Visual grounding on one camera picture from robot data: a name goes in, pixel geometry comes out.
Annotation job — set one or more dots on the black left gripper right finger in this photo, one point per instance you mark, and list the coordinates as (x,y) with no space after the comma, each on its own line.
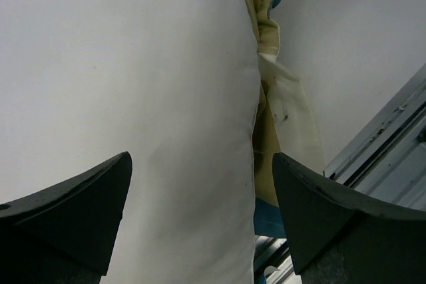
(338,235)

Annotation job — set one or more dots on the white pillow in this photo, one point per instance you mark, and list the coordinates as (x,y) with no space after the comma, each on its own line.
(173,82)

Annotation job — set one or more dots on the aluminium front mounting rail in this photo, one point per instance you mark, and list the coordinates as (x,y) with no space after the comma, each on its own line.
(385,161)

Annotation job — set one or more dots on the blue tan white patchwork pillowcase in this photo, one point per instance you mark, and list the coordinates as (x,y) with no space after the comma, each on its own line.
(284,120)

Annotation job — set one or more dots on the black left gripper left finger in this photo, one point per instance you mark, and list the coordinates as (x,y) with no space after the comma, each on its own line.
(66,233)

